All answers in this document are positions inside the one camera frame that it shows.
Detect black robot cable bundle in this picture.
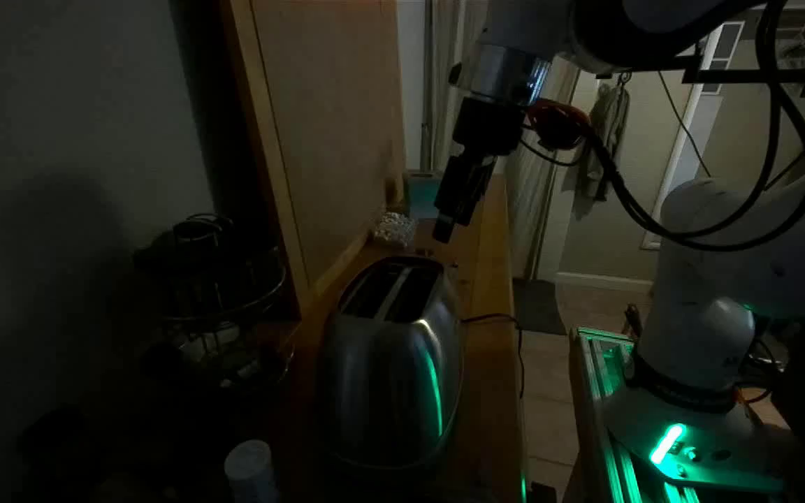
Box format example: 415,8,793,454
517,0,805,257

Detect beige curtain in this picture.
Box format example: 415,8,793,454
419,0,482,176

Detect tall wooden panel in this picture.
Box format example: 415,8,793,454
220,0,411,321

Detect wrist camera with red cable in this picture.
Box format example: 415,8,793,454
522,96,594,155

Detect aluminium robot stand frame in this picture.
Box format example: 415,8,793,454
561,325,802,503

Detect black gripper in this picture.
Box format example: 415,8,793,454
432,96,527,250

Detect black wall bracket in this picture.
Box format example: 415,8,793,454
679,54,805,89

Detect hanging grey towel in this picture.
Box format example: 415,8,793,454
577,77,634,225

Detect silver two-slot toaster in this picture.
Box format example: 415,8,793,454
316,251,466,473

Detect white cylindrical container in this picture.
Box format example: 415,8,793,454
220,436,281,503

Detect white door frame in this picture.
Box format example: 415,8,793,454
641,18,753,255

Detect teal box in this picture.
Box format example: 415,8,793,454
406,170,444,225

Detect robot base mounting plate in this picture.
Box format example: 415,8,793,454
598,389,789,498

